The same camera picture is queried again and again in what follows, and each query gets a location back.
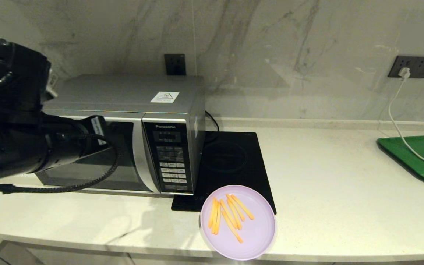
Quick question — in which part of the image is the lilac round plate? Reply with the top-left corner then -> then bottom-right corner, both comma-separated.
200,185 -> 277,261

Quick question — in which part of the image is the silver microwave oven body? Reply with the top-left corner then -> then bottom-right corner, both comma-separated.
35,74 -> 207,197

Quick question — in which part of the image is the white warning sticker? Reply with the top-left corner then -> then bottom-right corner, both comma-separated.
150,91 -> 180,103

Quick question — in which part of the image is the black induction cooktop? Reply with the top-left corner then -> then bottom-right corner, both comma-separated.
171,131 -> 277,216

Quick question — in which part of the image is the long orange french fry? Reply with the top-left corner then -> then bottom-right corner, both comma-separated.
208,198 -> 218,229

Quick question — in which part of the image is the black braided cable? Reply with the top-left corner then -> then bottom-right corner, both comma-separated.
0,133 -> 120,194

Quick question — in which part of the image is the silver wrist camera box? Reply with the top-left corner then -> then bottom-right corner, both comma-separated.
46,68 -> 59,99

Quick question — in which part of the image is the black single wall socket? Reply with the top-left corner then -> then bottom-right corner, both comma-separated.
164,54 -> 187,75

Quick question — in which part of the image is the black power cord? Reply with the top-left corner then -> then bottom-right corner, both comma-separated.
205,110 -> 220,144

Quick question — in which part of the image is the white charger cable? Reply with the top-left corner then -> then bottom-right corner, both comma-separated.
387,75 -> 424,168

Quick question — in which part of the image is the black wide wall socket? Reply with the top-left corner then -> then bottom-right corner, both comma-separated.
388,55 -> 424,79

